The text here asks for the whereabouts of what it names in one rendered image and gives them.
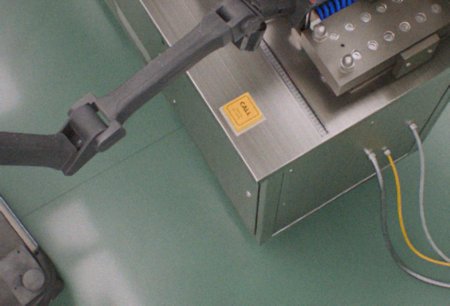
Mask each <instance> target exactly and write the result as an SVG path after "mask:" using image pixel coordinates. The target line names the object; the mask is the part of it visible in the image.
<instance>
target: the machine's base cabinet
mask: <svg viewBox="0 0 450 306"><path fill-rule="evenodd" d="M105 2H106V4H107V5H108V7H109V8H110V10H111V11H112V13H113V15H114V16H115V18H116V19H117V21H118V22H119V24H120V26H121V27H122V29H123V31H124V32H125V33H126V35H127V37H128V38H129V40H130V41H131V43H132V45H133V46H134V48H135V49H136V51H137V53H138V54H139V56H140V57H141V59H142V61H143V62H144V64H145V65H147V64H148V63H150V62H151V61H153V60H154V59H155V58H156V57H157V56H159V55H160V54H162V53H163V52H164V51H165V50H167V49H168V48H167V46H166V45H165V44H164V42H163V40H162V39H161V37H160V36H159V34H158V33H157V31H156V29H155V28H154V27H153V25H152V23H151V22H150V20H149V18H148V17H147V16H146V14H145V12H144V11H143V9H142V8H141V6H140V5H139V3H138V1H137V0H105ZM162 93H163V94H164V96H165V97H166V99H167V100H168V102H169V104H170V105H171V107H172V109H173V110H174V111H175V113H176V115H177V116H178V118H179V119H180V121H181V123H182V124H183V126H184V127H185V129H186V131H187V132H188V134H189V135H190V137H191V138H192V140H193V142H194V143H195V145H196V147H197V148H198V150H199V151H200V153H201V154H202V156H203V158H204V159H205V160H206V163H207V164H208V165H209V167H210V169H211V170H212V172H213V174H214V175H215V176H216V178H217V180H218V181H219V183H220V185H221V186H222V188H223V189H224V191H225V192H226V194H227V196H228V197H229V199H230V201H231V202H232V204H233V205H234V207H235V208H236V210H237V212H238V213H239V214H240V217H241V218H242V219H243V221H244V223H245V224H246V226H247V228H248V229H249V230H250V232H251V234H252V235H253V237H254V239H255V240H256V242H257V243H258V245H259V246H260V245H262V244H263V243H265V242H266V241H268V240H270V239H272V238H273V237H275V236H276V235H278V234H280V233H282V232H283V231H285V230H286V229H288V228H290V227H292V226H293V225H295V224H296V223H298V222H300V221H302V220H303V219H305V218H306V217H308V216H310V215H312V214H313V213H315V212H316V211H318V210H320V209H321V208H323V207H324V206H326V205H328V204H330V203H331V202H333V201H334V200H336V199H338V198H339V197H341V196H343V195H344V194H346V193H348V192H349V191H351V190H353V189H354V188H356V187H358V186H359V185H361V184H363V183H364V182H365V181H368V180H369V179H371V178H372V177H374V176H375V175H376V172H375V169H374V166H373V164H372V162H371V161H368V159H367V156H368V155H369V154H371V153H373V152H375V153H376V154H377V157H376V160H377V162H378V164H379V166H380V169H381V171H384V170H385V169H387V168H389V167H390V166H391V164H390V162H389V160H388V157H385V156H384V154H383V152H384V151H385V150H388V149H389V150H390V152H391V154H390V157H391V159H392V161H393V163H394V164H395V163H397V162H399V161H400V160H402V159H404V158H405V157H407V156H409V155H410V154H412V153H414V152H415V151H418V150H419V148H418V145H417V140H416V139H415V136H414V133H413V132H411V131H410V130H409V128H408V127H409V126H410V125H411V124H414V123H415V124H416V126H417V129H416V130H417V133H418V135H419V138H420V140H421V144H423V142H424V140H425V139H426V137H427V135H428V134H429V133H430V131H431V129H432V128H433V126H434V125H435V123H436V122H437V120H438V118H439V117H440V116H441V114H442V112H443V111H444V109H445V107H446V106H447V105H448V103H449V101H450V72H448V73H446V74H445V75H443V76H442V77H440V78H438V79H436V80H435V81H433V82H431V83H430V84H428V85H426V86H424V87H423V88H421V89H420V90H418V91H416V92H414V93H412V94H411V95H409V96H408V97H406V98H404V99H402V100H401V101H399V102H398V103H396V104H394V105H392V106H391V107H389V108H387V109H386V110H384V111H382V112H380V113H379V114H377V115H376V116H374V117H372V118H371V119H369V120H367V121H365V122H364V123H362V124H361V125H358V126H357V127H355V128H354V129H352V130H351V131H348V132H347V133H345V134H343V135H342V136H340V137H338V138H337V139H335V140H333V141H332V142H330V143H328V144H326V145H325V146H323V147H322V148H320V149H318V150H316V151H314V152H313V153H311V154H310V155H308V156H306V157H304V158H303V159H301V160H299V161H298V162H296V163H294V164H292V165H291V166H289V167H288V168H286V169H284V170H282V171H281V172H279V173H278V174H276V175H274V176H272V177H271V178H269V179H267V180H266V181H264V182H262V183H260V184H259V185H255V183H254V182H253V180H252V178H251V177H250V176H249V174H248V172H247V171H246V169H245V168H244V166H243V164H242V163H241V162H240V160H239V158H238V157H237V155H236V154H235V152H234V150H233V149H232V148H231V146H230V144H229V143H228V141H227V140H226V138H225V136H224V135H223V134H222V132H221V130H220V129H219V127H218V126H217V124H216V123H215V121H214V119H213V118H212V116H211V115H210V113H209V112H208V110H207V108H206V107H205V106H204V104H203V102H202V101H201V99H200V97H199V96H198V95H197V93H196V91H195V90H194V88H193V87H192V85H191V84H190V82H189V80H188V79H187V78H186V76H185V74H183V75H181V76H180V77H179V78H178V79H177V80H175V81H174V82H172V83H171V84H170V85H169V86H168V87H166V88H165V89H163V90H162Z"/></svg>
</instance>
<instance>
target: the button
mask: <svg viewBox="0 0 450 306"><path fill-rule="evenodd" d="M223 111H224V112H225V114H226V116H227V117H228V118H229V120H230V122H231V123H232V125H233V126H234V128H235V129H236V131H237V132H240V131H241V130H243V129H245V128H247V127H249V126H251V125H252V124H254V123H255V122H257V121H259V120H261V119H262V118H263V115H262V113H261V112H260V111H259V109H258V107H257V106H256V105H255V103H254V101H253V100H252V99H251V97H250V95H249V94H248V93H245V94H243V95H242V96H239V97H238V98H236V99H234V100H233V101H231V102H229V103H228V104H225V105H224V106H223Z"/></svg>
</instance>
